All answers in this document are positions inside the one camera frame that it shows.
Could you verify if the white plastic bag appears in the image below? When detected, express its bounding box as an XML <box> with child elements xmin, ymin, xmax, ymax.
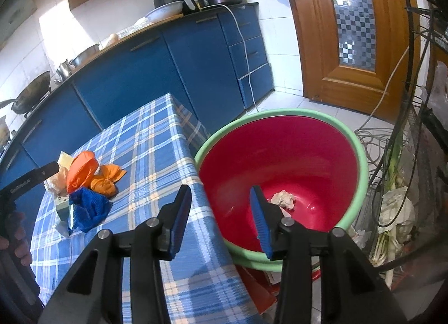
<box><xmin>133</xmin><ymin>16</ymin><xmax>153</xmax><ymax>31</ymax></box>

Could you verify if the orange cloth mitt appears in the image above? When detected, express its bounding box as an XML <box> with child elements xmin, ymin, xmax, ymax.
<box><xmin>66</xmin><ymin>151</ymin><xmax>100</xmax><ymax>194</ymax></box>

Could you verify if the clear plastic wrapper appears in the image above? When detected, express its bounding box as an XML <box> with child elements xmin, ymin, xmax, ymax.
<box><xmin>44</xmin><ymin>166</ymin><xmax>71</xmax><ymax>196</ymax></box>

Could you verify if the steel pot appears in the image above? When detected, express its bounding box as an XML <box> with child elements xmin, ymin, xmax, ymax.
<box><xmin>54</xmin><ymin>60</ymin><xmax>74</xmax><ymax>81</ymax></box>

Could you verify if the person's left hand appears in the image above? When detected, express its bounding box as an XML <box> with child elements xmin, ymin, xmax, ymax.
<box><xmin>9</xmin><ymin>211</ymin><xmax>33</xmax><ymax>269</ymax></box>

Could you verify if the green onion bunch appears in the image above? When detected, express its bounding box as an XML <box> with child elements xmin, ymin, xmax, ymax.
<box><xmin>371</xmin><ymin>128</ymin><xmax>417</xmax><ymax>290</ymax></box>

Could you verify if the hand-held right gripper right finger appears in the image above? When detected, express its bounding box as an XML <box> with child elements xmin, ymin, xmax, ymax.
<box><xmin>249</xmin><ymin>185</ymin><xmax>408</xmax><ymax>324</ymax></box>

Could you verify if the white power cord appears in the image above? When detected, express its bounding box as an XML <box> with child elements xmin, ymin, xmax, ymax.
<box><xmin>210</xmin><ymin>4</ymin><xmax>260</xmax><ymax>111</ymax></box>

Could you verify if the red plastic stool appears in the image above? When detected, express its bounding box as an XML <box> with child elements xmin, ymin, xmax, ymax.
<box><xmin>234</xmin><ymin>261</ymin><xmax>323</xmax><ymax>314</ymax></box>

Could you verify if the white tissue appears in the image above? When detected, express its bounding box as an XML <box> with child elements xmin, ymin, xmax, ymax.
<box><xmin>269</xmin><ymin>190</ymin><xmax>296</xmax><ymax>211</ymax></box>

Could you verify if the grey cable bundle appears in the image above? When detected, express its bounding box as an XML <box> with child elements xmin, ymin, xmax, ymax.
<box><xmin>353</xmin><ymin>128</ymin><xmax>396</xmax><ymax>178</ymax></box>

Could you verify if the blue kitchen cabinet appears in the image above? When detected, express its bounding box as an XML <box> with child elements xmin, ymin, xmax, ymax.
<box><xmin>0</xmin><ymin>2</ymin><xmax>275</xmax><ymax>185</ymax></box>

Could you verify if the white bowl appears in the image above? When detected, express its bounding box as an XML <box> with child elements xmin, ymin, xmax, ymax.
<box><xmin>144</xmin><ymin>0</ymin><xmax>184</xmax><ymax>24</ymax></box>

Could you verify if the blue plaid tablecloth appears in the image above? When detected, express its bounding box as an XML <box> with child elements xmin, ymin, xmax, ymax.
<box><xmin>30</xmin><ymin>92</ymin><xmax>270</xmax><ymax>324</ymax></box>

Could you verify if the black wire rack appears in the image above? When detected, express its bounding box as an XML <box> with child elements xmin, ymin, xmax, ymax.
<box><xmin>371</xmin><ymin>0</ymin><xmax>448</xmax><ymax>276</ymax></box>

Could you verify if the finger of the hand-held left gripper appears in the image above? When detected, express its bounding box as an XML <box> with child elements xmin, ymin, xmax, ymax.
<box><xmin>33</xmin><ymin>161</ymin><xmax>60</xmax><ymax>182</ymax></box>

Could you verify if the steel basin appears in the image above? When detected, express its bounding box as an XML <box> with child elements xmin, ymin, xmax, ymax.
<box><xmin>70</xmin><ymin>43</ymin><xmax>100</xmax><ymax>67</ymax></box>

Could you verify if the red basin with green rim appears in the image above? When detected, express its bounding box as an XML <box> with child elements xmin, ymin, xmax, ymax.
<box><xmin>193</xmin><ymin>108</ymin><xmax>370</xmax><ymax>273</ymax></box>

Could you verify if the blue mesh cloth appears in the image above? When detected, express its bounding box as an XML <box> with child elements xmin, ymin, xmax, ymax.
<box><xmin>67</xmin><ymin>187</ymin><xmax>113</xmax><ymax>234</ymax></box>

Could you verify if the pale yellow sponge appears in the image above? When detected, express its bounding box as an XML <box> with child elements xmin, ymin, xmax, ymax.
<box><xmin>57</xmin><ymin>151</ymin><xmax>76</xmax><ymax>171</ymax></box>

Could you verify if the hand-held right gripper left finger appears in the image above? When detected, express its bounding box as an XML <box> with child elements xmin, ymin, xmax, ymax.
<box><xmin>38</xmin><ymin>184</ymin><xmax>193</xmax><ymax>324</ymax></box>

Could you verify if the orange wrapper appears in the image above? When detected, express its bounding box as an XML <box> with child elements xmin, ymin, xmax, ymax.
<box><xmin>90</xmin><ymin>164</ymin><xmax>128</xmax><ymax>199</ymax></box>

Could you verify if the black wok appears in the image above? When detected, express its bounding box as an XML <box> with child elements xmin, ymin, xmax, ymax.
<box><xmin>0</xmin><ymin>70</ymin><xmax>53</xmax><ymax>115</ymax></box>

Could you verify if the wooden door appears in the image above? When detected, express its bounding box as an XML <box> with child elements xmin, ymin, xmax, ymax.
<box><xmin>285</xmin><ymin>0</ymin><xmax>431</xmax><ymax>123</ymax></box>

